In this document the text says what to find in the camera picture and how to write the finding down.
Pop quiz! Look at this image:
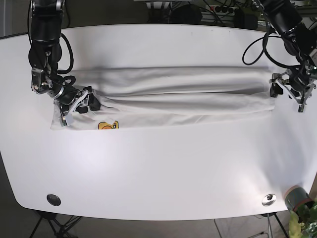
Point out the white graphic T-shirt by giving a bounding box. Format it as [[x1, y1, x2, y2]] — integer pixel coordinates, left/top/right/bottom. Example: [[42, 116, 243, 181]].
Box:
[[50, 66, 277, 131]]

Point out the black table grommet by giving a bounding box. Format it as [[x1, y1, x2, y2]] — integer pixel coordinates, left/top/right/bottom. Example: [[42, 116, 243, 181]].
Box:
[[47, 194, 61, 206]]

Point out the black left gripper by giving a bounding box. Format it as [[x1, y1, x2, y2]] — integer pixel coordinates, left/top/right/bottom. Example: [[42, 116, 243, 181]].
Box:
[[269, 63, 317, 113]]

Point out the black tripod stand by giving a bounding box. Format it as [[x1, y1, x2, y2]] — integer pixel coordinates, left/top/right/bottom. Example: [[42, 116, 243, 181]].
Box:
[[29, 210, 83, 238]]

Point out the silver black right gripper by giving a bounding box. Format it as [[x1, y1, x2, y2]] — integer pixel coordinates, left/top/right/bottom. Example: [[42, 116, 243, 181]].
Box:
[[31, 69, 101, 126]]

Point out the silver table grommet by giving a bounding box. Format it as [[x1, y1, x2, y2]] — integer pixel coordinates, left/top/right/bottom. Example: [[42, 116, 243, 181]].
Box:
[[262, 194, 276, 207]]

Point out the potted green plant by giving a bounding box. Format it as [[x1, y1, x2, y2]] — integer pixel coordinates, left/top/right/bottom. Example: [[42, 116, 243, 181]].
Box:
[[284, 186, 317, 238]]

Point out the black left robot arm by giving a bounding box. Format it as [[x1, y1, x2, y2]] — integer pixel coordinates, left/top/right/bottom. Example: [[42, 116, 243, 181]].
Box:
[[254, 0, 317, 113]]

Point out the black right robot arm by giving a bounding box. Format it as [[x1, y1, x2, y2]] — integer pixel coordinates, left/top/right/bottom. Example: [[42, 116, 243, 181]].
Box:
[[27, 0, 101, 126]]

